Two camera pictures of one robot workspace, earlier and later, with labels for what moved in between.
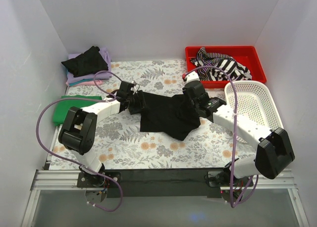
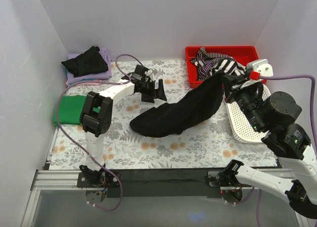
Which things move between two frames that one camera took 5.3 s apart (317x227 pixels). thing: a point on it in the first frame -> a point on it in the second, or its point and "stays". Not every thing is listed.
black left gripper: [138, 102] -> [153, 91]
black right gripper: [189, 102] -> [233, 87]
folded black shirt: [89, 62] stays
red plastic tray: [248, 55] stays
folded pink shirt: [86, 83] stays
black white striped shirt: [237, 71] stays
